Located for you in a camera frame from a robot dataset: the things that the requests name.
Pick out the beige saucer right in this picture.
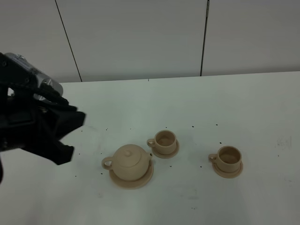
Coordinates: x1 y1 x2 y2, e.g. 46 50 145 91
212 162 243 179

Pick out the beige teacup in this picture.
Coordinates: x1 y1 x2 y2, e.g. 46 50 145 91
146 130 177 155
208 146 242 173

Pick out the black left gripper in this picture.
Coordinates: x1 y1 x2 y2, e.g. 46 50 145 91
0 54 86 165

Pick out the beige teacup left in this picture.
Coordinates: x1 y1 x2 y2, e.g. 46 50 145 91
146 130 177 155

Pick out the beige teacup right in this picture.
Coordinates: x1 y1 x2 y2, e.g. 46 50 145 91
208 146 242 173

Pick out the beige teapot saucer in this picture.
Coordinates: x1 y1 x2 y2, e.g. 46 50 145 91
109 160 154 189

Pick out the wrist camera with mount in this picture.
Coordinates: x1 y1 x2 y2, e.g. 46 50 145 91
4 52 63 97

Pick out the beige saucer left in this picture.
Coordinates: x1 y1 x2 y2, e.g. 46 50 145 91
151 141 180 159

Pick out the beige teapot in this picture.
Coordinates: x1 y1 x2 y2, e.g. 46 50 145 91
101 144 152 181

